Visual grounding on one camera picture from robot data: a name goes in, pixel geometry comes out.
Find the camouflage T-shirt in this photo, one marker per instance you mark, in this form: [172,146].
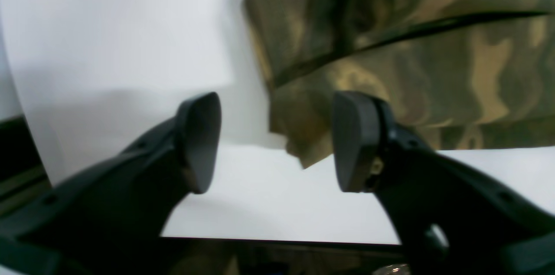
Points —
[461,74]

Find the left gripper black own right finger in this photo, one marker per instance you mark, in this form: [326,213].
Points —
[448,216]

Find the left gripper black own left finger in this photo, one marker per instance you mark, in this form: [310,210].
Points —
[108,218]

